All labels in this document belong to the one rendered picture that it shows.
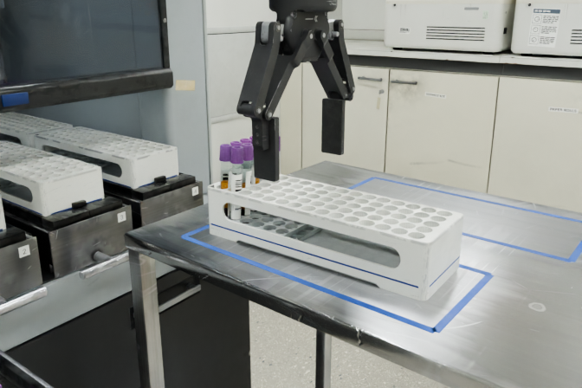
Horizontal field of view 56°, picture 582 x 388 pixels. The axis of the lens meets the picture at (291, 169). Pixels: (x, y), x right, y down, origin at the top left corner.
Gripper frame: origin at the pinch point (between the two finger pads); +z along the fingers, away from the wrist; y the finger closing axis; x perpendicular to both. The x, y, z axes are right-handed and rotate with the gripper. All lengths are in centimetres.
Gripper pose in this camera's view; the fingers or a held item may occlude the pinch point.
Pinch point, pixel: (302, 156)
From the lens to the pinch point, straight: 65.4
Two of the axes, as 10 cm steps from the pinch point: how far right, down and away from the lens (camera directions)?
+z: 0.0, 9.6, 2.8
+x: -8.1, -1.7, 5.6
